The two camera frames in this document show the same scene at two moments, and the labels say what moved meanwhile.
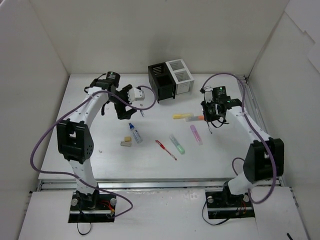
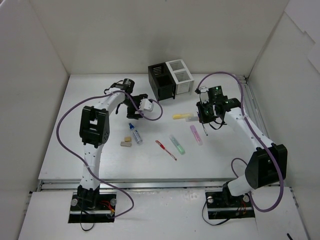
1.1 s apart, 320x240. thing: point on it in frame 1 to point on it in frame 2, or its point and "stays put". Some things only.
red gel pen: [163, 146] stays put
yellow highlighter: [181, 116] stays put
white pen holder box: [182, 75] stays put
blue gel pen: [209, 127] to [204, 129]
